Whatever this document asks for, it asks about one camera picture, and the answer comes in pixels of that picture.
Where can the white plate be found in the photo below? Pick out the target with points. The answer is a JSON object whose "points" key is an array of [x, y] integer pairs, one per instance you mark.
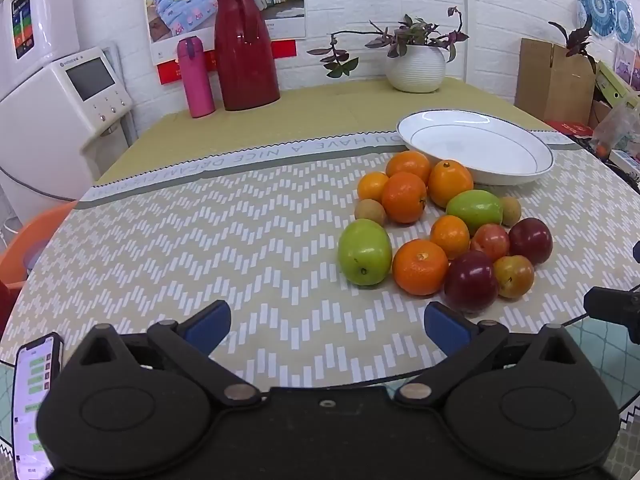
{"points": [[475, 147]]}

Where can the dark purple plant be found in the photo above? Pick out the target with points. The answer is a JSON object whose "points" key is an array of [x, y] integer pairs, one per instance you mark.
{"points": [[580, 40]]}

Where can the small tangerine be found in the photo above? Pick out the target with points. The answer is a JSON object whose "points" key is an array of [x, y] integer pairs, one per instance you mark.
{"points": [[371, 186], [450, 236]]}

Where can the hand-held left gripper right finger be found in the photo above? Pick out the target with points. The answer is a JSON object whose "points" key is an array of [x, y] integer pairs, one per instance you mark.
{"points": [[447, 327]]}

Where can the medium blue wall decoration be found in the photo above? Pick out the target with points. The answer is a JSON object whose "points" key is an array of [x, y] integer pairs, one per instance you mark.
{"points": [[623, 20]]}

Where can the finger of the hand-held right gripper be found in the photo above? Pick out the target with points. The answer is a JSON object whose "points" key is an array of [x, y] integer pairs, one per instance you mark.
{"points": [[612, 310], [636, 252]]}

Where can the orange plastic chair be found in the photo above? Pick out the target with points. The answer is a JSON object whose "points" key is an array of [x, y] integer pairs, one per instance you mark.
{"points": [[30, 245]]}

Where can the potted purple plant white pot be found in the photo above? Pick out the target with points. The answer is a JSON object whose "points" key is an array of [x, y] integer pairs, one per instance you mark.
{"points": [[415, 67]]}

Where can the teal patterned floor mat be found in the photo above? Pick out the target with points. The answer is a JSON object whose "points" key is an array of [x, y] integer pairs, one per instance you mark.
{"points": [[600, 360]]}

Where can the red yellow plum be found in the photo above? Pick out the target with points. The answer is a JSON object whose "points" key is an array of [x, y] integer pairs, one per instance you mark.
{"points": [[516, 276], [490, 241]]}

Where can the small brown kiwi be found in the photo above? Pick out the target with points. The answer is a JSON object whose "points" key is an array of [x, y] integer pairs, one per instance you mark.
{"points": [[511, 210], [370, 211]]}

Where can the smartphone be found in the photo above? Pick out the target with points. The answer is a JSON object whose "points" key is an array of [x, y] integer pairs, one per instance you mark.
{"points": [[32, 405]]}

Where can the green box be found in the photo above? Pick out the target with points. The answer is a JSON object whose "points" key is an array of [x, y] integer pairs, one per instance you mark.
{"points": [[617, 85]]}

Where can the clear plastic bag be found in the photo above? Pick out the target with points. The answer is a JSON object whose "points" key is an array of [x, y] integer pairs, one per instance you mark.
{"points": [[615, 130]]}

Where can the orange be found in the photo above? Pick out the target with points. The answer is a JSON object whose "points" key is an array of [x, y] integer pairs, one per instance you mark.
{"points": [[407, 165], [450, 182], [420, 266], [404, 197]]}

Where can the green apple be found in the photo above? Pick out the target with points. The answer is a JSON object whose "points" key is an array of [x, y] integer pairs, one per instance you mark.
{"points": [[474, 208], [365, 252]]}

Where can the red flat box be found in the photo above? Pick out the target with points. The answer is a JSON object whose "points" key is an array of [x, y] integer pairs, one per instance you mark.
{"points": [[570, 127]]}

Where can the pink bottle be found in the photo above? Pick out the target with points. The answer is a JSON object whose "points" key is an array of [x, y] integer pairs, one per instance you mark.
{"points": [[196, 77]]}

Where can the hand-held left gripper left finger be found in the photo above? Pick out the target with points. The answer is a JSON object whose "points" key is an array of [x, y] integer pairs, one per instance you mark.
{"points": [[207, 327]]}

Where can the white wall water purifier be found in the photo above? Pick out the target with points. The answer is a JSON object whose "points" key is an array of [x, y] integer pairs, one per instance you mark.
{"points": [[37, 15]]}

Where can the white water dispenser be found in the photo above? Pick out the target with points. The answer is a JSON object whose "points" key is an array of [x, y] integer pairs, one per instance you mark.
{"points": [[65, 110]]}

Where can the cardboard box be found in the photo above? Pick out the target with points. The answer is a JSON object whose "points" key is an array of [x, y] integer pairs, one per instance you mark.
{"points": [[550, 80]]}

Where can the large blue wall decoration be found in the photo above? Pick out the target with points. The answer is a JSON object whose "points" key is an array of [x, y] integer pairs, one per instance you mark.
{"points": [[597, 2]]}

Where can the red thermos jug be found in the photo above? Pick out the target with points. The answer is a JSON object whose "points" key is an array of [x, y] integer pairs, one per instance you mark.
{"points": [[245, 50]]}

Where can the dark red plum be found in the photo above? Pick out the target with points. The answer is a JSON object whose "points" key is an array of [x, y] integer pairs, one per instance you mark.
{"points": [[531, 240], [470, 281]]}

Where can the wall poster with bedding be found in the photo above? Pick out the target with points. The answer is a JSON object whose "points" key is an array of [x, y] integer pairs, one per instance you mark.
{"points": [[170, 10], [282, 0]]}

